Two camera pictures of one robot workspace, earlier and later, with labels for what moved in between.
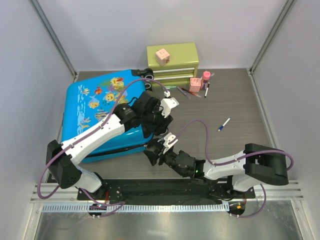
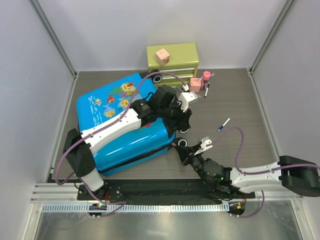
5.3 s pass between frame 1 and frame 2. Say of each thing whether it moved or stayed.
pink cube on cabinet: stayed
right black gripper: moved
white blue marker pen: stayed
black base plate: stayed
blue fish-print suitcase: moved
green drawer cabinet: stayed
